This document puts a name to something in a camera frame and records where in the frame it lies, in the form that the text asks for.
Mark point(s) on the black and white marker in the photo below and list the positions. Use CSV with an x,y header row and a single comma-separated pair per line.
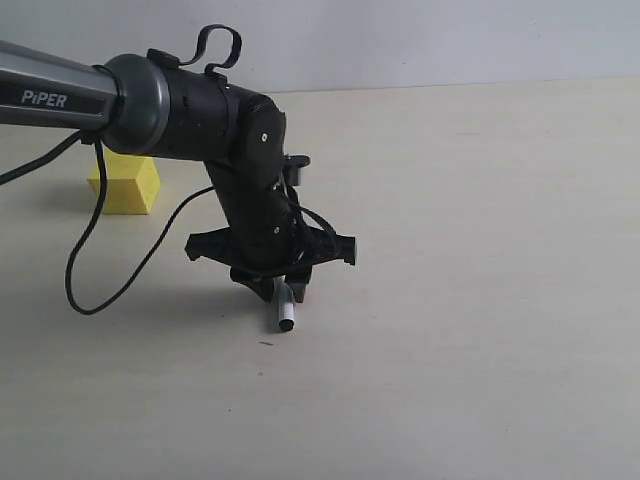
x,y
286,303

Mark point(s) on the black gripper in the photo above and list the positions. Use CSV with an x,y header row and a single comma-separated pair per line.
x,y
269,234

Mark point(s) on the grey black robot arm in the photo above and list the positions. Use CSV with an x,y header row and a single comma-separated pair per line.
x,y
152,106

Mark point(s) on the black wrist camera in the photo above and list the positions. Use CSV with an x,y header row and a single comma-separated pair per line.
x,y
293,166

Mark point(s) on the yellow foam cube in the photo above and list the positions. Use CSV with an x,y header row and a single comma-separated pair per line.
x,y
133,184

